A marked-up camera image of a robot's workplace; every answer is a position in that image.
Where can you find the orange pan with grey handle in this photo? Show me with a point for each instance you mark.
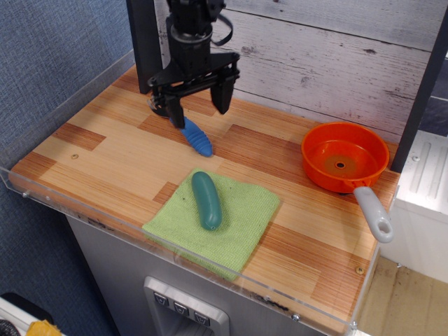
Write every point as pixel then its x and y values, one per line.
pixel 346 158

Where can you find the right dark grey post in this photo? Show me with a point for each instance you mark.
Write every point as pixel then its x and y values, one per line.
pixel 419 106

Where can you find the clear acrylic guard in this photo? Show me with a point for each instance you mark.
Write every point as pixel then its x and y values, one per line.
pixel 62 257

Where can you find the green cloth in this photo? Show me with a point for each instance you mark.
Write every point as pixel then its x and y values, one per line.
pixel 247 210

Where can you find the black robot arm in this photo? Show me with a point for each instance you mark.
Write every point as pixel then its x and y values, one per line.
pixel 192 27

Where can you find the blue handled fork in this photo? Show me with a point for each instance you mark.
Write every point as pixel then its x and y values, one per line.
pixel 197 138

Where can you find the silver toy fridge cabinet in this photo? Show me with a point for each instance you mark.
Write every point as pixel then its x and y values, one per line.
pixel 150 292

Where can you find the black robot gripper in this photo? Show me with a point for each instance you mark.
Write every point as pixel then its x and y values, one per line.
pixel 193 68

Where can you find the white ribbed appliance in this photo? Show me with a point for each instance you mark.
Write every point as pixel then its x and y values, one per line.
pixel 419 209

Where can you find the dark grey post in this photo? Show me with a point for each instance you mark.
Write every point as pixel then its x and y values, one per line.
pixel 419 106
pixel 145 41

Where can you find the green toy cucumber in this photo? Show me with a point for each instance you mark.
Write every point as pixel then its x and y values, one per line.
pixel 207 201

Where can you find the left dark grey post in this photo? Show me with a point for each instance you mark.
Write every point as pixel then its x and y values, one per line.
pixel 145 41

